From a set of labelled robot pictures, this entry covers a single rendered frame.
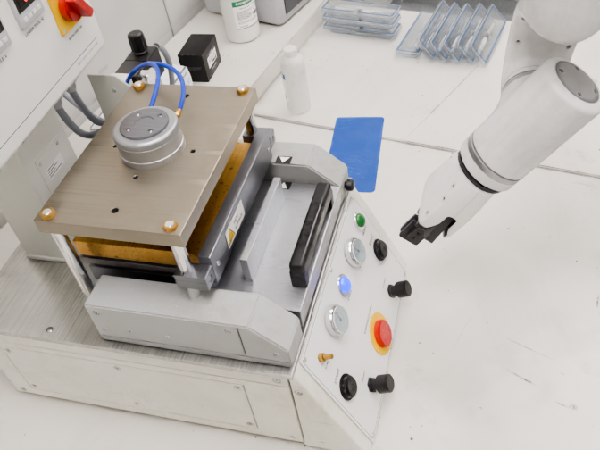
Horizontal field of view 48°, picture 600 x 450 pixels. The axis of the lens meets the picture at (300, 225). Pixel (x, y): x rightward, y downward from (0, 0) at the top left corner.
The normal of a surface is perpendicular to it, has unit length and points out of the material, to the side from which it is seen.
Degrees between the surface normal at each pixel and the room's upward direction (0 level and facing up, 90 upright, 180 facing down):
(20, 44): 90
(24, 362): 90
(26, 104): 90
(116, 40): 90
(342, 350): 65
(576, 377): 0
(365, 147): 0
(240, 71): 0
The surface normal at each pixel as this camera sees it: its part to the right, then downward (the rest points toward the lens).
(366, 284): 0.81, -0.22
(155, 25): 0.90, 0.22
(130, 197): -0.13, -0.70
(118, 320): -0.25, 0.70
